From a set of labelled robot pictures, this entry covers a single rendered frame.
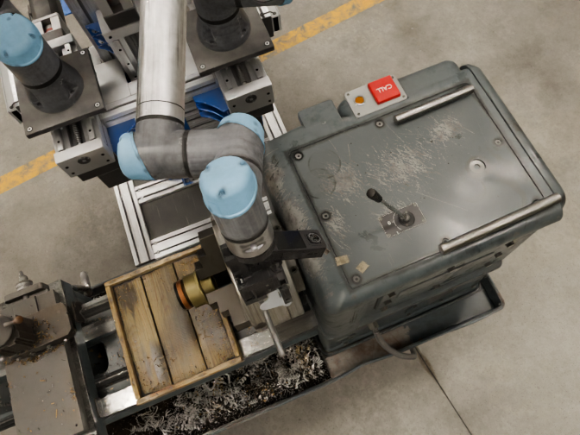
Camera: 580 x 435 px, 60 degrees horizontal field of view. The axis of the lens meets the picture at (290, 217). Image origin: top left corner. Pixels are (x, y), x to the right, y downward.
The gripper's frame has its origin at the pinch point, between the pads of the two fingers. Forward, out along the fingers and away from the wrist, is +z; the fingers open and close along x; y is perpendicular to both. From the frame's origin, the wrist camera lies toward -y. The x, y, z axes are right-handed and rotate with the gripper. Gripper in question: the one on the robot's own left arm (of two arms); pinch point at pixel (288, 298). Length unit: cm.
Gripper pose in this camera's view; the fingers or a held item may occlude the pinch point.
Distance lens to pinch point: 95.0
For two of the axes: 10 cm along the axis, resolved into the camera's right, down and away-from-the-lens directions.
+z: 1.9, 6.2, 7.6
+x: 3.3, 6.9, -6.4
